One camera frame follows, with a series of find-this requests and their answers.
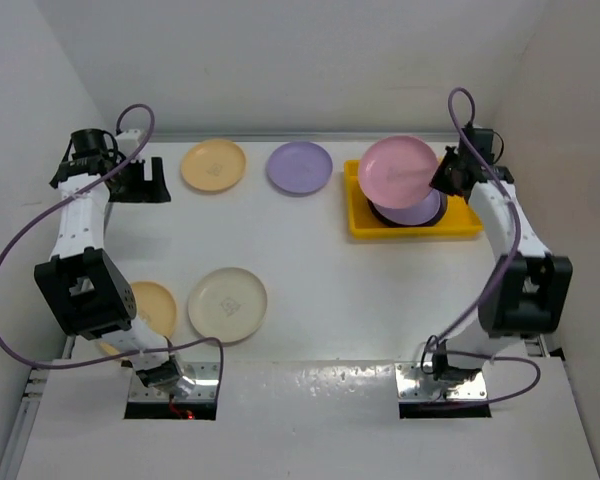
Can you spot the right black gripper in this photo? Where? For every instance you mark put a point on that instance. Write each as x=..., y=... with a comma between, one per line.
x=437, y=182

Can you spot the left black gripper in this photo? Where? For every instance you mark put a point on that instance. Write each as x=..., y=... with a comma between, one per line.
x=145, y=191

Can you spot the dark rimmed plate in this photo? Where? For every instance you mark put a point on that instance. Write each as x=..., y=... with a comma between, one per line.
x=445, y=210

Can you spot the pink plate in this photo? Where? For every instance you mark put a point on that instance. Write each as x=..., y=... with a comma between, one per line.
x=396, y=172

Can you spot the orange plate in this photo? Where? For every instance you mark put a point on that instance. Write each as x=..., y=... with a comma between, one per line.
x=213, y=166
x=157, y=307

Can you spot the cream plate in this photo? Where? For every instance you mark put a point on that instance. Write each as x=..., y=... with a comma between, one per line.
x=229, y=304

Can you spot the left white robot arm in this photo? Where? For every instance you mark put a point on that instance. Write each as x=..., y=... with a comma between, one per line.
x=87, y=294

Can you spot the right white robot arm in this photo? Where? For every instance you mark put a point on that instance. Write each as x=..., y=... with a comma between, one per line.
x=525, y=294

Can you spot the yellow plastic bin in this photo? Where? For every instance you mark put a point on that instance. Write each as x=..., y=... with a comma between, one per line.
x=459, y=221

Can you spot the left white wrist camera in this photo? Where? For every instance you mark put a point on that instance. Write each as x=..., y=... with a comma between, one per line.
x=129, y=140

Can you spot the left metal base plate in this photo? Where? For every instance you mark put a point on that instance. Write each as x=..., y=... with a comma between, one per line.
x=198, y=383

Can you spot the metal base plate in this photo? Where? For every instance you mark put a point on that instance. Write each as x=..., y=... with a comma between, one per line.
x=198, y=383
x=414, y=386

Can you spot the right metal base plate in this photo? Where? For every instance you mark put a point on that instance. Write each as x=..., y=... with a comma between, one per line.
x=414, y=386

